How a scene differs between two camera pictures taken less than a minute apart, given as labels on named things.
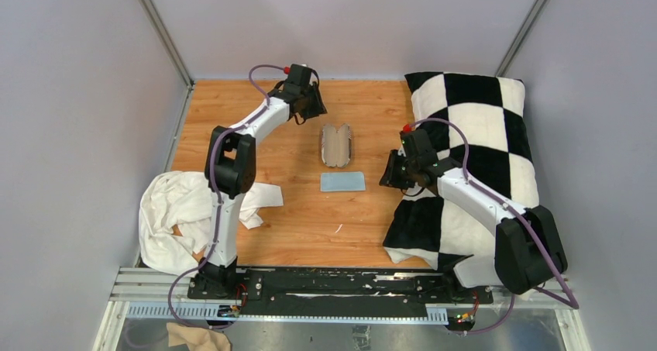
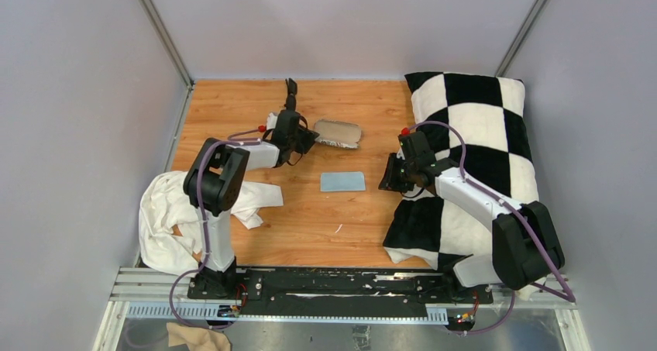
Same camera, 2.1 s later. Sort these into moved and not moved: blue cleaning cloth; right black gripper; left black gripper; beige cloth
Moved: left black gripper
Not moved: blue cleaning cloth; beige cloth; right black gripper
